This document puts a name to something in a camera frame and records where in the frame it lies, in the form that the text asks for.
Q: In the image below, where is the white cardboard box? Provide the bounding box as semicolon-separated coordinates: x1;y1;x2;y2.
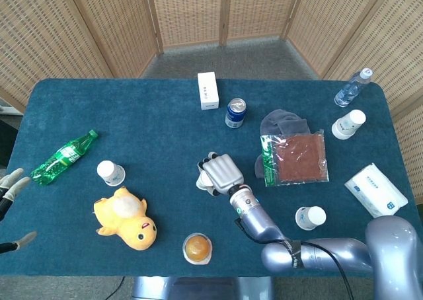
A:
197;71;219;110

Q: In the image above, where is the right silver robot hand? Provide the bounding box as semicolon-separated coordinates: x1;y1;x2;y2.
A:
197;151;245;197

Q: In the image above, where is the black floor cable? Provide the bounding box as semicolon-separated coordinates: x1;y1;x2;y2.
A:
104;276;126;300

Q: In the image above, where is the grey cloth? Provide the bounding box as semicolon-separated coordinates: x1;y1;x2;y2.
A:
254;108;311;179

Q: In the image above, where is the blue drink can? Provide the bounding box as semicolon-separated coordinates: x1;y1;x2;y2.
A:
225;98;247;129

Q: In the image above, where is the green plastic soda bottle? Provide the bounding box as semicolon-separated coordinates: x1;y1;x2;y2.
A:
30;129;99;186

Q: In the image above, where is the blue felt table cover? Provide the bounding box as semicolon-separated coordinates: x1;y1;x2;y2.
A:
0;78;414;278

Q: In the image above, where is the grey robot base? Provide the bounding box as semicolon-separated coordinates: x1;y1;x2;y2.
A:
132;276;275;300

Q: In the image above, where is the yellow plush toy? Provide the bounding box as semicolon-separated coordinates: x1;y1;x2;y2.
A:
93;186;158;251

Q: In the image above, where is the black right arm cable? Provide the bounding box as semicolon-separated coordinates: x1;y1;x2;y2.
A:
235;217;356;300

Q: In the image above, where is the white tissue pack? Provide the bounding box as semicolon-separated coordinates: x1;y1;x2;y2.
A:
344;163;409;219

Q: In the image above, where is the orange fruit jelly cup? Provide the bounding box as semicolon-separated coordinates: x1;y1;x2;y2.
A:
182;233;213;265

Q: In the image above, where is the bamboo folding screen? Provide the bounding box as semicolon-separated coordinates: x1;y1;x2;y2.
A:
0;0;423;206

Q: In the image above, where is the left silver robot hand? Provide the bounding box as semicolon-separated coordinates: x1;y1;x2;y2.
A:
0;167;38;255

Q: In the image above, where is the clear water bottle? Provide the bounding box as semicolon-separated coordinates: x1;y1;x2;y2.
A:
334;67;373;108

